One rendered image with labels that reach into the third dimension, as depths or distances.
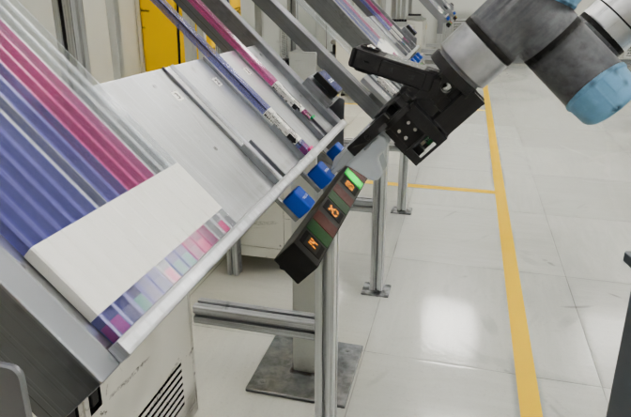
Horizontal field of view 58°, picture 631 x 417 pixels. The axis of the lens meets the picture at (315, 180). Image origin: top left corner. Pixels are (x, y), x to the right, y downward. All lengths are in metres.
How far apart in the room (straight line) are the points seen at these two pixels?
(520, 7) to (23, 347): 0.57
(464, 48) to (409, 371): 1.05
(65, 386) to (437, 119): 0.51
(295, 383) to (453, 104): 0.96
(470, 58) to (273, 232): 1.36
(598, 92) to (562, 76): 0.04
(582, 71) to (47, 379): 0.59
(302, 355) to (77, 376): 1.16
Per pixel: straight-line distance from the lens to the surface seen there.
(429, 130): 0.71
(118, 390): 1.05
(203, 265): 0.46
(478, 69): 0.70
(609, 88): 0.71
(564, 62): 0.70
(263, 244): 1.98
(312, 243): 0.67
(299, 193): 0.68
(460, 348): 1.69
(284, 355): 1.60
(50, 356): 0.39
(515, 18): 0.69
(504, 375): 1.62
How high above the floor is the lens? 0.94
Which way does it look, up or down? 18 degrees down
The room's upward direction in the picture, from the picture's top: straight up
